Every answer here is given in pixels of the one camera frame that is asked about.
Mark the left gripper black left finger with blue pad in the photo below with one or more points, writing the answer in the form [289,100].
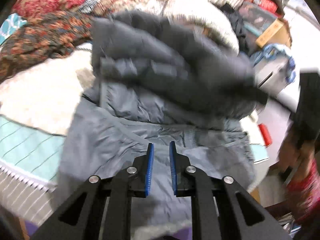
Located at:
[107,202]

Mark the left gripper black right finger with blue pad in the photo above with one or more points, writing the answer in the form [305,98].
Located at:
[221,208]

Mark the grey puffer jacket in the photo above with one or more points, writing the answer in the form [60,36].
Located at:
[158,82]

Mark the purple cloth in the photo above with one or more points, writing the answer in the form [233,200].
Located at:
[149,232]

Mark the red small object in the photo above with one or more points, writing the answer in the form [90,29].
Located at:
[265,134]

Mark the cream teal quilted bedspread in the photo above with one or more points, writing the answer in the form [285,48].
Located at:
[37,107]

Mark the grey plastic bin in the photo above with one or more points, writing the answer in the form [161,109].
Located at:
[270,75]

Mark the blue white patterned cloth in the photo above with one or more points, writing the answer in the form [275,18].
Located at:
[270,52]

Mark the brown cardboard box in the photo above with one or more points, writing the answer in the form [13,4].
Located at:
[277,32]

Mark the red patterned blanket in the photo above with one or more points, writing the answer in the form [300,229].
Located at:
[53,29]

